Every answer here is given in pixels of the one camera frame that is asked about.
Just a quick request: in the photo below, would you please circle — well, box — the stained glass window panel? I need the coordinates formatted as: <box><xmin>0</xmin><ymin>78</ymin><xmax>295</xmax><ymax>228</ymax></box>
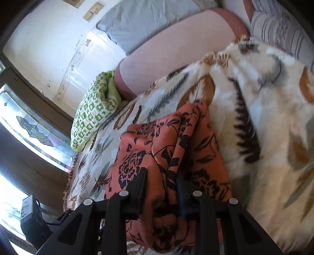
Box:
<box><xmin>1</xmin><ymin>84</ymin><xmax>76</xmax><ymax>173</ymax></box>

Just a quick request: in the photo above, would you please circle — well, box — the green white patterned pillow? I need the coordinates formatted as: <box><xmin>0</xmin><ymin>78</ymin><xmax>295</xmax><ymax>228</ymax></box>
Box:
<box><xmin>70</xmin><ymin>71</ymin><xmax>121</xmax><ymax>151</ymax></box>

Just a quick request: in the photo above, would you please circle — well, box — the black bag on floor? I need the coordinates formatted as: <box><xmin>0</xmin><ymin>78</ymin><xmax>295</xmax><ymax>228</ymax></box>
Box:
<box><xmin>20</xmin><ymin>194</ymin><xmax>72</xmax><ymax>248</ymax></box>

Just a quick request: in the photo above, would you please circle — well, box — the striped grey pillow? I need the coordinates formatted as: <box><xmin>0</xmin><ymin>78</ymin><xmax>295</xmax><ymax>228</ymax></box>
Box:
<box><xmin>250</xmin><ymin>0</ymin><xmax>314</xmax><ymax>71</ymax></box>

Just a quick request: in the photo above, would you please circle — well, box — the orange black floral garment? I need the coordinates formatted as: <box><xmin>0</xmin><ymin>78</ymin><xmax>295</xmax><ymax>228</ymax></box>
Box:
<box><xmin>104</xmin><ymin>100</ymin><xmax>232</xmax><ymax>253</ymax></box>

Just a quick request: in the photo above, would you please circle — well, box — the beige wall switch plate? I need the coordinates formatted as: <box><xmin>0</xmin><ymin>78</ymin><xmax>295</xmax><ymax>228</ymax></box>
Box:
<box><xmin>83</xmin><ymin>2</ymin><xmax>104</xmax><ymax>21</ymax></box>

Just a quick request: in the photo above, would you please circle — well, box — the cream leaf print blanket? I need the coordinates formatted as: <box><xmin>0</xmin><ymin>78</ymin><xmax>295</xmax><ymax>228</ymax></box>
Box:
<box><xmin>63</xmin><ymin>39</ymin><xmax>313</xmax><ymax>254</ymax></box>

